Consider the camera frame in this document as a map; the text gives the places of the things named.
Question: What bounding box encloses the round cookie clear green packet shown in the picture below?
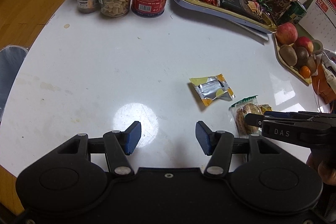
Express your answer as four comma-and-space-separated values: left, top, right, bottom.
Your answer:
229, 95, 263, 138

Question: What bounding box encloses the person right hand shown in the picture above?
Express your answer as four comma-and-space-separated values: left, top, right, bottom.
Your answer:
306, 149, 335, 185

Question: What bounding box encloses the orange case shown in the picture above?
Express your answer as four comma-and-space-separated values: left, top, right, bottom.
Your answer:
311, 64, 335, 103

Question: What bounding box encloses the gold foil candy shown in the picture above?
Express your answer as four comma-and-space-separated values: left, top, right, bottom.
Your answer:
259, 104, 273, 114

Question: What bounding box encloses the yellow silver snack packet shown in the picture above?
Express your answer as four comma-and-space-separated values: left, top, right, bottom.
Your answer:
189, 74, 235, 106

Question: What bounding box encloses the small orange tangerine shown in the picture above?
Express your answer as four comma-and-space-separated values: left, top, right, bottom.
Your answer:
299, 65, 311, 79

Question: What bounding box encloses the beige fruit tray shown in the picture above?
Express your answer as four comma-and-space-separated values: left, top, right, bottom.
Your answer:
273, 33, 314, 86

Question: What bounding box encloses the brown kiwi back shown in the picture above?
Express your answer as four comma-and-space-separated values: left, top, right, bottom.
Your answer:
306, 55, 317, 75

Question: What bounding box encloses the brown kiwi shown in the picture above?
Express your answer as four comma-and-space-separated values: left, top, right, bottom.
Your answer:
306, 55, 317, 75
279, 45, 297, 67

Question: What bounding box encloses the dark passion fruit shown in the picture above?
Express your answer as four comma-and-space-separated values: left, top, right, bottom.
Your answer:
295, 47, 309, 67

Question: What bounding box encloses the brown kiwi front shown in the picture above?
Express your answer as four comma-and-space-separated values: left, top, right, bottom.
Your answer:
279, 45, 297, 67

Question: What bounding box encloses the small red apple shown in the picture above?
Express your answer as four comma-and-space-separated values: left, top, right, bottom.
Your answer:
294, 36, 314, 55

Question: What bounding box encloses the large red apple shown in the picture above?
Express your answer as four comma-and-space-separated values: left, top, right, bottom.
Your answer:
275, 22, 298, 45

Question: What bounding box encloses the desk calendar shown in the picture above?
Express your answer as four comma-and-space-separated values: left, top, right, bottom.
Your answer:
299, 0, 335, 52

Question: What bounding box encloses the green drink can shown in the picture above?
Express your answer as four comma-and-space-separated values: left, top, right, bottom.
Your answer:
277, 0, 307, 25

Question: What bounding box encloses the grey round stool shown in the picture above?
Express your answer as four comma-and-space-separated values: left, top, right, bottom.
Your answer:
0, 45, 28, 118

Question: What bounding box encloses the black snack box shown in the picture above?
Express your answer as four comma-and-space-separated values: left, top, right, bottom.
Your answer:
217, 0, 261, 21

